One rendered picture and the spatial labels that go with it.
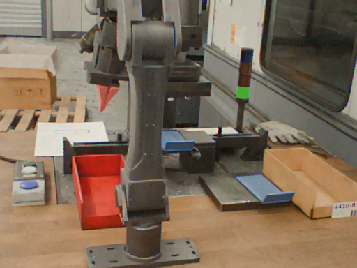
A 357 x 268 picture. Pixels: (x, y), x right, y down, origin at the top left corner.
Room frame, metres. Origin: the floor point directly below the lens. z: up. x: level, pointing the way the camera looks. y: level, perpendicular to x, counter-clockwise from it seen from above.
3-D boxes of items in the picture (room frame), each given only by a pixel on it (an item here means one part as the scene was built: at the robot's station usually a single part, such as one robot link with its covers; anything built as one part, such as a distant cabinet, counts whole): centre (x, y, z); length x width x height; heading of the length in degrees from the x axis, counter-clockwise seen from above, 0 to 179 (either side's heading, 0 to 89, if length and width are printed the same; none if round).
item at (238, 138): (1.25, -0.16, 0.95); 0.15 x 0.03 x 0.10; 106
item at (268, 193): (1.01, -0.22, 0.93); 0.15 x 0.07 x 0.03; 19
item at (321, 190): (1.06, -0.33, 0.93); 0.25 x 0.13 x 0.08; 16
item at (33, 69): (4.42, 1.41, 0.40); 0.67 x 0.60 x 0.50; 8
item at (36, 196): (0.94, 0.31, 0.90); 0.07 x 0.07 x 0.06; 16
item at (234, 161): (1.25, 0.00, 0.88); 0.65 x 0.50 x 0.03; 106
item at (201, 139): (1.17, 0.00, 0.98); 0.20 x 0.10 x 0.01; 106
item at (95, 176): (0.95, 0.15, 0.93); 0.25 x 0.12 x 0.06; 16
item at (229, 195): (1.03, -0.17, 0.91); 0.17 x 0.16 x 0.02; 106
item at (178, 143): (1.13, 0.00, 1.00); 0.15 x 0.07 x 0.03; 16
